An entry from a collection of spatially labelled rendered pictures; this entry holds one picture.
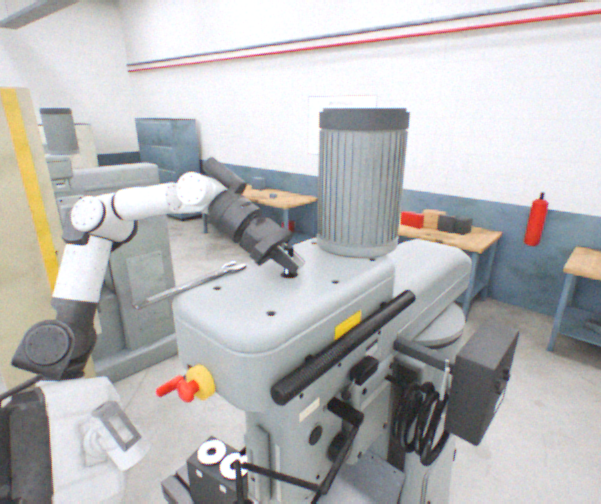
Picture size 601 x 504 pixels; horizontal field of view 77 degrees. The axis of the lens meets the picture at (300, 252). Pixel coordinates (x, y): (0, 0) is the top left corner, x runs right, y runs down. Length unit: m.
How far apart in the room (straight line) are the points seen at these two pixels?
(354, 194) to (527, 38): 4.17
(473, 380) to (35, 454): 0.84
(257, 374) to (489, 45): 4.65
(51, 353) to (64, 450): 0.18
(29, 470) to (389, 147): 0.90
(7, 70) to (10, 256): 7.66
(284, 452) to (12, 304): 1.80
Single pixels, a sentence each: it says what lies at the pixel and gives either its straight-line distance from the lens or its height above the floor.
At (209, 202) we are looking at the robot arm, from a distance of 0.80.
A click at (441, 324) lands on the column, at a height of 1.56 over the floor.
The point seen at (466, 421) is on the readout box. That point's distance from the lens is 0.97.
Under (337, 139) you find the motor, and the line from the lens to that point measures 0.83.
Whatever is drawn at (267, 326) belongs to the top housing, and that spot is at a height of 1.89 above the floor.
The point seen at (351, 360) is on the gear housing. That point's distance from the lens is 0.86.
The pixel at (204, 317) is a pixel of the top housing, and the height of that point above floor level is 1.88.
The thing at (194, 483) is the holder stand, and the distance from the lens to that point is 1.51.
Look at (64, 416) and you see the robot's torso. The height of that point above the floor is 1.65.
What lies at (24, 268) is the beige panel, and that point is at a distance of 2.37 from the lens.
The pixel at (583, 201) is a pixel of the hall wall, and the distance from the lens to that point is 4.81.
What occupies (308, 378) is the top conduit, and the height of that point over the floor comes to 1.80.
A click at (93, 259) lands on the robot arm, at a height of 1.90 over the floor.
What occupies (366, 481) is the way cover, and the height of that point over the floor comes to 1.03.
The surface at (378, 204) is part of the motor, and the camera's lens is 0.85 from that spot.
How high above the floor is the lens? 2.21
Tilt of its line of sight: 21 degrees down
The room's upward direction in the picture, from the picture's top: straight up
